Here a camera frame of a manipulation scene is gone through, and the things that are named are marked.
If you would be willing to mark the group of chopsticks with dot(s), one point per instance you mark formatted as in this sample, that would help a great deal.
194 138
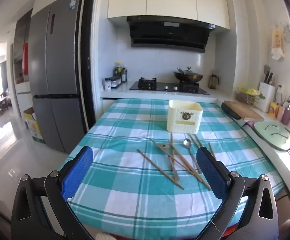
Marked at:
160 169

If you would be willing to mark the black glass gas hob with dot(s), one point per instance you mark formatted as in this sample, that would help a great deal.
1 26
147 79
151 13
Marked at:
167 88

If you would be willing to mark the single spice jar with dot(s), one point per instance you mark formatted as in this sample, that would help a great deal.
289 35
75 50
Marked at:
107 84

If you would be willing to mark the brown glass jug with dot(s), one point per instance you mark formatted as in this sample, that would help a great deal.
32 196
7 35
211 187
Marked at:
213 82

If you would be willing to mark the black door frame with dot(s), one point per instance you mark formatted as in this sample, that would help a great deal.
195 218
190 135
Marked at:
87 55

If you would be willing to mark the grey refrigerator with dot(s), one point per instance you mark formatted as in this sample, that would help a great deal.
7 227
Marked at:
54 55

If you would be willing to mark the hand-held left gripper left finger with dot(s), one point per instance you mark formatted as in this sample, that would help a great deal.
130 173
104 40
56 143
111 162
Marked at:
77 172

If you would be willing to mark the wok with glass lid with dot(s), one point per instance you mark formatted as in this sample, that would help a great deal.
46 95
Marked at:
188 77

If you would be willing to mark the black burner grate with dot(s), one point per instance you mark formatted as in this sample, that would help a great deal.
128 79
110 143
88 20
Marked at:
147 83

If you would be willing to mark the yellow hanging oven mitt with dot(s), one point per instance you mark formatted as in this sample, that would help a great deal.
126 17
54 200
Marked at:
277 43

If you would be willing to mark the white knife block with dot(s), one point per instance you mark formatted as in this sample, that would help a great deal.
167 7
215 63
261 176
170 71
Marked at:
266 96

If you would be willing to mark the orange snack packet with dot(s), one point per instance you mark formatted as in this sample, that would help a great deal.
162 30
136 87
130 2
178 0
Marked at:
273 110

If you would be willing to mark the yellow cardboard box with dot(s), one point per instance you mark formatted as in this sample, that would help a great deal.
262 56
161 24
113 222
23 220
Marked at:
33 126

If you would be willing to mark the blue label bottle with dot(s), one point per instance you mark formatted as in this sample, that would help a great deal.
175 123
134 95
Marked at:
124 76

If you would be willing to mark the pink cloth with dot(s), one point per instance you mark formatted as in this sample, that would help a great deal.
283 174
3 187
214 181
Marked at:
249 124

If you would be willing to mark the wooden cutting board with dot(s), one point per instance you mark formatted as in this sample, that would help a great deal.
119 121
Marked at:
245 110

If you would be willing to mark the yellow cap sauce bottle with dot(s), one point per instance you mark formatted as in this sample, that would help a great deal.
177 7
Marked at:
118 68

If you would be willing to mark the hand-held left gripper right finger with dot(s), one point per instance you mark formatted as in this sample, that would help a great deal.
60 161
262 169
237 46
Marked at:
211 172

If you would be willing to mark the red hanging cloth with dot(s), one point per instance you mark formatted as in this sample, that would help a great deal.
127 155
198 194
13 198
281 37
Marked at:
25 57

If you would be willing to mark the black range hood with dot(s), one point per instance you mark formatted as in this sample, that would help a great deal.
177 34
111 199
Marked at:
167 33

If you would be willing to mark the purple soap bottle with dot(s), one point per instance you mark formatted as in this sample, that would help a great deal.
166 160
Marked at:
287 116

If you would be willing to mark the metal spoon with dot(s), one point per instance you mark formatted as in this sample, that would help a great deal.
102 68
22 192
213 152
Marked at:
187 143

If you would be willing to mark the teal checked tablecloth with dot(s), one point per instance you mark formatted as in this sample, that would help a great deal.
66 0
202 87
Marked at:
125 120

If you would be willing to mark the pale green round lid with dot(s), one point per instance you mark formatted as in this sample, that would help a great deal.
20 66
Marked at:
272 135

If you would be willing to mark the cream ribbed utensil holder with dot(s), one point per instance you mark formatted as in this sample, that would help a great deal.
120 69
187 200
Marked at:
182 125

